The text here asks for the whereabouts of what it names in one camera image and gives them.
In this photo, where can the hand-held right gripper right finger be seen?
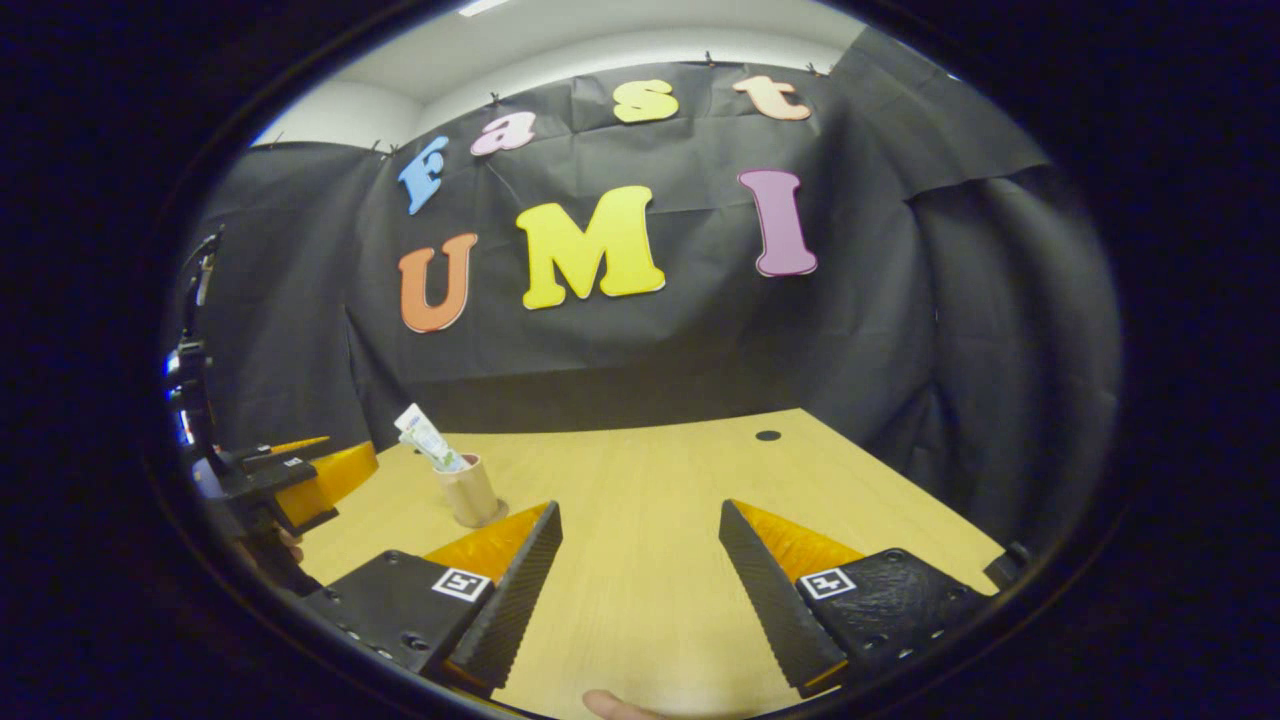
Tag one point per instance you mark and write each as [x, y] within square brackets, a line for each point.
[775, 600]

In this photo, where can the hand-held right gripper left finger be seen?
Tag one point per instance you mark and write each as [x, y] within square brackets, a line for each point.
[515, 600]

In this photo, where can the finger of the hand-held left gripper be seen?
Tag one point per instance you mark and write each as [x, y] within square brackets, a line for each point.
[335, 475]
[265, 470]

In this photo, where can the white toothpaste tube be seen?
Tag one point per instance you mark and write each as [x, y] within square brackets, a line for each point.
[420, 432]

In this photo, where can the beige cup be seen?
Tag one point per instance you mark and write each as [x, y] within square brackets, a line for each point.
[470, 497]

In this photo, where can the wooden desktop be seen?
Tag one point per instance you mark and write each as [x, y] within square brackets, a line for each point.
[650, 500]

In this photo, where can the black backdrop cloth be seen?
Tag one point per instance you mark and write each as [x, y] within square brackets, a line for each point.
[650, 350]

